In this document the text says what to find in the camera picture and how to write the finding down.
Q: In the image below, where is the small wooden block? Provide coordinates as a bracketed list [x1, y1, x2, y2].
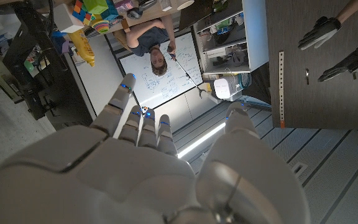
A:
[120, 18, 132, 34]

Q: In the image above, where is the pink box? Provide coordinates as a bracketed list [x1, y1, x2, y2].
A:
[113, 0, 135, 13]

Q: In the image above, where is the teal round object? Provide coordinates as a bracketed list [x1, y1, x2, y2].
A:
[237, 73, 253, 90]

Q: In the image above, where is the seated person in dark shirt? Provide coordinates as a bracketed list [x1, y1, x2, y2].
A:
[125, 14, 177, 77]

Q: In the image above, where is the white shelf cabinet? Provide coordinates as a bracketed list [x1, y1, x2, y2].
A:
[193, 0, 270, 75]

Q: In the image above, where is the blue cube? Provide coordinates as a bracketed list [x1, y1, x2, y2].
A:
[100, 0, 121, 21]

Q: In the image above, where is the green cube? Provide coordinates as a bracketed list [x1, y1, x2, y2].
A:
[82, 0, 109, 15]

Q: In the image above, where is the white cube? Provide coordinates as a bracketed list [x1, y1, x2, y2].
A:
[53, 3, 85, 34]

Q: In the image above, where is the colourful stacking cups toy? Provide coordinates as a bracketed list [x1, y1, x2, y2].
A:
[91, 19, 110, 34]

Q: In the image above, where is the black case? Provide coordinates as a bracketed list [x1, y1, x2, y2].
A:
[137, 0, 158, 12]

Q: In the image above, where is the thin metal grabber stick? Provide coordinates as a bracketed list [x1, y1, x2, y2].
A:
[166, 46, 208, 99]

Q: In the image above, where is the whiteboard with black frame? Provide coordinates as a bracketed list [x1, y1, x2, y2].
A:
[118, 30, 204, 110]

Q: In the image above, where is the perforated metal strip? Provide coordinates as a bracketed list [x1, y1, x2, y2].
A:
[278, 51, 286, 129]

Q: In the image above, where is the black motion capture glove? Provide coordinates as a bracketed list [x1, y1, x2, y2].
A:
[297, 16, 343, 51]
[317, 40, 358, 83]

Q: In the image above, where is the yellow squeeze bottle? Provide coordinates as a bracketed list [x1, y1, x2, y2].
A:
[68, 29, 96, 68]

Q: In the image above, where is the long ceiling light strip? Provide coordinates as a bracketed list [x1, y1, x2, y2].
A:
[176, 121, 227, 159]

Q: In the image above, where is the colourful puzzle cube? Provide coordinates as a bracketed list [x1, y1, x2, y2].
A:
[72, 0, 93, 26]

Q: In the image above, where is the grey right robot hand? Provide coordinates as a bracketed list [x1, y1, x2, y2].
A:
[0, 73, 311, 224]

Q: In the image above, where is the rectangular ceiling vent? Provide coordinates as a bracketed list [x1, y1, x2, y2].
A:
[290, 161, 309, 177]

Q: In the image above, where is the small flat white box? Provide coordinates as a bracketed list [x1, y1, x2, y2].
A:
[158, 0, 173, 12]

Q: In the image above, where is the white ribbed appliance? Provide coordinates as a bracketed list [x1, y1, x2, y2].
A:
[213, 74, 244, 100]

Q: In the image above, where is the black computer mouse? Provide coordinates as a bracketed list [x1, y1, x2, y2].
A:
[126, 7, 142, 20]

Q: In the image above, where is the dark wood-grain door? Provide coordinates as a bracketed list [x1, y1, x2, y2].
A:
[265, 0, 358, 131]

